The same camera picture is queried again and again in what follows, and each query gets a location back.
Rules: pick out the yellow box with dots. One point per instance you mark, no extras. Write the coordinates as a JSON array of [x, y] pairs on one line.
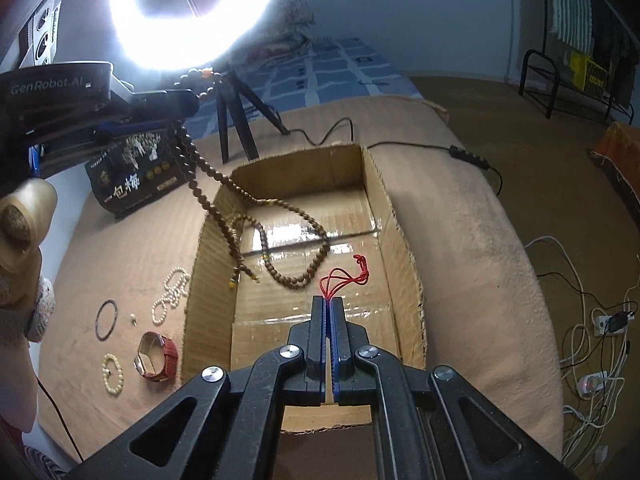
[[577, 65]]

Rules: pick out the black charger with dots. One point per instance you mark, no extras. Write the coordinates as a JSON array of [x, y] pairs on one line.
[[620, 320]]

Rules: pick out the black printed snack bag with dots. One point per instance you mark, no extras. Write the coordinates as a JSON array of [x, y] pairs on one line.
[[130, 185]]

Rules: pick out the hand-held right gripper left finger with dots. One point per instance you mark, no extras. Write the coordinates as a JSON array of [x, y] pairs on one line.
[[320, 330]]

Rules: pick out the striped hanging towel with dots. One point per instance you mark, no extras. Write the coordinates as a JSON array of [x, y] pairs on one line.
[[570, 5]]

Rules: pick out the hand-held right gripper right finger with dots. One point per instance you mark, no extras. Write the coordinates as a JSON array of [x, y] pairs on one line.
[[339, 330]]

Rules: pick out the dark hanging clothes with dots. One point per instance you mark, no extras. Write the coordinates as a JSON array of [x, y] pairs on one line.
[[620, 60]]

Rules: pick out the black tripod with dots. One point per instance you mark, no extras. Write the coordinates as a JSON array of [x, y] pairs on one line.
[[223, 125]]

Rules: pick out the blue checked bed sheet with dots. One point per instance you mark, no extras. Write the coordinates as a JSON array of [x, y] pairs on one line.
[[350, 70]]

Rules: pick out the white power strip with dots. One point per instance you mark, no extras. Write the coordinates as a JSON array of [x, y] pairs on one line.
[[599, 324], [592, 384]]

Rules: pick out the person's striped clothing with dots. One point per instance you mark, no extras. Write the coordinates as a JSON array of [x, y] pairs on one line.
[[42, 465]]

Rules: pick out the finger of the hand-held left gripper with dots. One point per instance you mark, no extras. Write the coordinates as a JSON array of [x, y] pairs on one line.
[[130, 131], [165, 102]]

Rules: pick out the black bangle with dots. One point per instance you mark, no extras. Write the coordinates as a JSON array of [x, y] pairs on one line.
[[97, 321]]

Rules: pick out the cardboard box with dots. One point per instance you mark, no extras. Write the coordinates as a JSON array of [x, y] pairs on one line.
[[285, 310]]

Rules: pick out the black shoe rack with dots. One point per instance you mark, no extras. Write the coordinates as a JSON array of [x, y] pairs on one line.
[[524, 75]]

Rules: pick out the rolled floral quilt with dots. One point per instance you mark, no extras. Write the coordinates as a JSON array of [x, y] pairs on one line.
[[295, 25]]

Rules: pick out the person's left hand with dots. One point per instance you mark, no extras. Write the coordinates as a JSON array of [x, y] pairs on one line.
[[35, 210]]

